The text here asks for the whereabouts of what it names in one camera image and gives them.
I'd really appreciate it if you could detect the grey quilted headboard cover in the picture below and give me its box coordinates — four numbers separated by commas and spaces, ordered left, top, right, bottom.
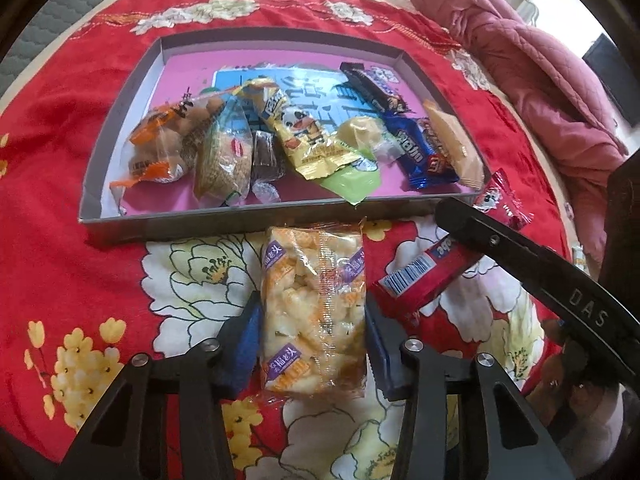
0, 0, 131, 91

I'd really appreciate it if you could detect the beige cracker packet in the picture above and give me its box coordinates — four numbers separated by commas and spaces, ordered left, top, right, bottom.
422, 100, 486, 188

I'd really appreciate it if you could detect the brown red snack packet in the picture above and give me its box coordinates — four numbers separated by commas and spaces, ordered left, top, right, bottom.
417, 117, 459, 183

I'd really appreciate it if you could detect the red floral cloth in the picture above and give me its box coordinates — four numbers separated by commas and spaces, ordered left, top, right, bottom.
0, 0, 576, 480

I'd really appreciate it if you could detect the grey cardboard box with pink bottom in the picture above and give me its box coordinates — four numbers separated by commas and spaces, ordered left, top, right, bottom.
77, 27, 493, 251

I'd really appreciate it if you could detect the orange peanut packet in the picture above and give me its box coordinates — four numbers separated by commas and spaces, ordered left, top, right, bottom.
110, 97, 223, 188

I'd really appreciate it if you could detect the black television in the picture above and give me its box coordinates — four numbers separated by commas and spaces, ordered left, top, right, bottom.
582, 32, 640, 126

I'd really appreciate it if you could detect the pink quilt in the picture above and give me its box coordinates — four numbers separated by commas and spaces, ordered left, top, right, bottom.
406, 0, 631, 261

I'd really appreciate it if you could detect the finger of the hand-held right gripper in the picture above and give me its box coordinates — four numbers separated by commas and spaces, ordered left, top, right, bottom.
434, 197, 566, 291

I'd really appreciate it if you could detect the orange white rice cracker packet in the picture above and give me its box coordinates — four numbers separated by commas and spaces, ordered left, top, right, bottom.
260, 217, 371, 403

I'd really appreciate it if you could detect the small red candy packet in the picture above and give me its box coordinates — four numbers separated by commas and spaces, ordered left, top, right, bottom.
472, 169, 535, 231

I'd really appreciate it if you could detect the green yellow cake packet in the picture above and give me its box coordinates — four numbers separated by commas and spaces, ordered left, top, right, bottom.
317, 115, 406, 206

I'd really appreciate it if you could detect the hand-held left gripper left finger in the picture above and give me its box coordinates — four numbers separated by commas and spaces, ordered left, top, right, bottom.
60, 292, 266, 480

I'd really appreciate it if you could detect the brown chocolate cake packet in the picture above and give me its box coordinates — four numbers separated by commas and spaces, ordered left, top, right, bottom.
249, 130, 288, 206

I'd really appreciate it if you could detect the yellow panda snack packet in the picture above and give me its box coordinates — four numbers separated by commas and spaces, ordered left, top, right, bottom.
235, 75, 368, 181

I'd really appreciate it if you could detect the person's right hand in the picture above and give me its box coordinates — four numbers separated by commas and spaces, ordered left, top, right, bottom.
542, 321, 631, 441

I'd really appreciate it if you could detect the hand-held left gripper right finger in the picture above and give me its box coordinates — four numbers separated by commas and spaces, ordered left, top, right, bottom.
365, 300, 576, 480

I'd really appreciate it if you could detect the clear oat cracker packet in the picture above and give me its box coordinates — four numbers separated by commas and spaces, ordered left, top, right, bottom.
192, 100, 253, 208

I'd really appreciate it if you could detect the blue cookie packet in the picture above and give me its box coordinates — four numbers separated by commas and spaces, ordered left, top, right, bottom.
382, 112, 441, 192

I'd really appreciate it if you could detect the red wafer packet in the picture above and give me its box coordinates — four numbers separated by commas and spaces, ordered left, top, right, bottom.
375, 232, 493, 326

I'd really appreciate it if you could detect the brown chocolate bar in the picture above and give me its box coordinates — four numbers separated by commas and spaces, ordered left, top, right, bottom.
340, 60, 411, 113

